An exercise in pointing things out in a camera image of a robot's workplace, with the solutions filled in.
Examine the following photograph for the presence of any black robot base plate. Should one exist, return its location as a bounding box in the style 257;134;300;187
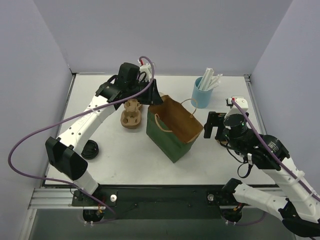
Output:
72;184;251;221

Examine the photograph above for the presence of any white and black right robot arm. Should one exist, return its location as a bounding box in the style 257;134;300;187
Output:
204;111;320;238

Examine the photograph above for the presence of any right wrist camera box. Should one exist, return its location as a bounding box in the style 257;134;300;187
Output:
226;96;249;113

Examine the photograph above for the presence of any brown paper coffee cup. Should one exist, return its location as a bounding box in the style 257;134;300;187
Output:
217;140;229;147

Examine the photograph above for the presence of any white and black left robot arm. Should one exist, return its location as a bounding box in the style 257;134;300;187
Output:
45;62;163;206

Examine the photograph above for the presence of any stack of black cup lids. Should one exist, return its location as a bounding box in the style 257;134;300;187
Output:
81;139;99;160

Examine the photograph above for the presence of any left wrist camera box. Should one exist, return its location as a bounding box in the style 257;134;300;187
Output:
138;58;155;82

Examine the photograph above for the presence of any light blue straw holder cup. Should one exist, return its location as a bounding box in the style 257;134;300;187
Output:
191;77;213;109

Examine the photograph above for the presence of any green and brown paper bag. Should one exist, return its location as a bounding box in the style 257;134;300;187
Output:
146;95;204;163

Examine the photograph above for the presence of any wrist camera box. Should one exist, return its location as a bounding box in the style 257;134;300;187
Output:
138;58;155;82
226;96;249;113

